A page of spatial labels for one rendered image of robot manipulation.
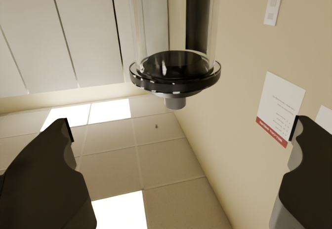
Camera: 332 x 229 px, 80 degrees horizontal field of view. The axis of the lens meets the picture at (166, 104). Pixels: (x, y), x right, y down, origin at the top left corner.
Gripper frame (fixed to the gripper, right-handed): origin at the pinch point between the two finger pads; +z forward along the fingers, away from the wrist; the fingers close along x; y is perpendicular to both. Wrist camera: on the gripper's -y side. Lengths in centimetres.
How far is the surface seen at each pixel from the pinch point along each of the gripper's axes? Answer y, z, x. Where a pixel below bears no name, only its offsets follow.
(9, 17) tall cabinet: 2, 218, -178
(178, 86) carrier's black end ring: 1.2, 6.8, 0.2
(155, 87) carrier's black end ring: 1.3, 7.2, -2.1
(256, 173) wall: 78, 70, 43
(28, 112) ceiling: 138, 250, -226
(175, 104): 5.3, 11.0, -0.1
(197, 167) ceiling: 143, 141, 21
